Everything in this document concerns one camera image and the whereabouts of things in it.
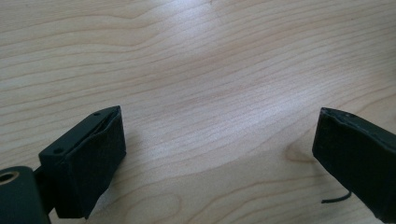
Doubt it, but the thin black wire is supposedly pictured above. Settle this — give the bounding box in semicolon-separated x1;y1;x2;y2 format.
321;190;353;204

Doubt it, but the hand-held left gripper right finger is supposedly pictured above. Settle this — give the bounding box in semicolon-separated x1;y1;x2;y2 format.
312;106;396;224

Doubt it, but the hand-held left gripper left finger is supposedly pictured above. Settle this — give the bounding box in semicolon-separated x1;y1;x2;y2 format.
38;105;127;219

